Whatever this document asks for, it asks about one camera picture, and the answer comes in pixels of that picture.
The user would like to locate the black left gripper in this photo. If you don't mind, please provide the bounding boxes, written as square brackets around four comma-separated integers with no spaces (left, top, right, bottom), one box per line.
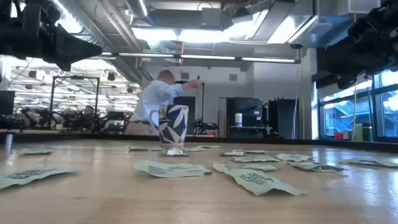
[9,4,103,72]

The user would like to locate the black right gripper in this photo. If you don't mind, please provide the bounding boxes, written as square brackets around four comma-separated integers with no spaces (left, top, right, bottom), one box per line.
[323,0,398,90]

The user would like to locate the silvery sweetener packet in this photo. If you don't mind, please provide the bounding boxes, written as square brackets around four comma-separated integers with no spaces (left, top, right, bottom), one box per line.
[162,147,190,157]

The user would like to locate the person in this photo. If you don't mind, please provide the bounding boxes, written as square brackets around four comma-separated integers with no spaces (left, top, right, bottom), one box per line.
[124,69,205,136]
[77,105,98,131]

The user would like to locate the light green cup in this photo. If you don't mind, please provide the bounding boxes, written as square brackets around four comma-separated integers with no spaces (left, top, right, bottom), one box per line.
[354,123,364,142]

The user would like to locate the black background robot arms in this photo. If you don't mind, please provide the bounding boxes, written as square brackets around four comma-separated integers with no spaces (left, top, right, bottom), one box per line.
[19,105,62,130]

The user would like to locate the black computer monitor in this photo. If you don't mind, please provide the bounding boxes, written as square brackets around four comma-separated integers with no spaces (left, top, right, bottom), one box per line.
[0,90,16,116]

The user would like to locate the black tall panel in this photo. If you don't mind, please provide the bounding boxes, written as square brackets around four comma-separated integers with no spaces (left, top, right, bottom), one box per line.
[267,98,300,140]

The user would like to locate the black cabinet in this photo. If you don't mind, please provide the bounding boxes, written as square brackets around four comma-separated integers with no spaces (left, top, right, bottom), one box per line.
[226,96,265,138]

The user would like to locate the blue white leaf mug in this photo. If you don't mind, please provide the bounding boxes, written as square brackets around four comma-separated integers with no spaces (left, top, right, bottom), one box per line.
[149,104,190,146]

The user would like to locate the long ceiling light bar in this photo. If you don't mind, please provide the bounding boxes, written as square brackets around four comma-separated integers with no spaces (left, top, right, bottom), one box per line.
[88,52,302,65]

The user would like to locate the grey ceiling box unit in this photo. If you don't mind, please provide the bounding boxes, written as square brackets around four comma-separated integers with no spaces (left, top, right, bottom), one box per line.
[200,7,225,27]

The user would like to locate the small black background robot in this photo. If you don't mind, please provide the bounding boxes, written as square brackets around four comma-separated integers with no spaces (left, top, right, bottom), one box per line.
[190,116,219,136]

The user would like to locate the black metal frame rig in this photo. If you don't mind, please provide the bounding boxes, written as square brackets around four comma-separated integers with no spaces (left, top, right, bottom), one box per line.
[49,75,101,133]
[174,80,206,136]

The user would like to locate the silver ventilation duct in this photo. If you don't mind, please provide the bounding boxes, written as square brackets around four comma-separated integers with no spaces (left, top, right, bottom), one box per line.
[55,0,147,54]

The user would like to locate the black aluminium table frame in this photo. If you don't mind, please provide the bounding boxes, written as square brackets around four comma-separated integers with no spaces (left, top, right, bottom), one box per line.
[0,132,398,154]

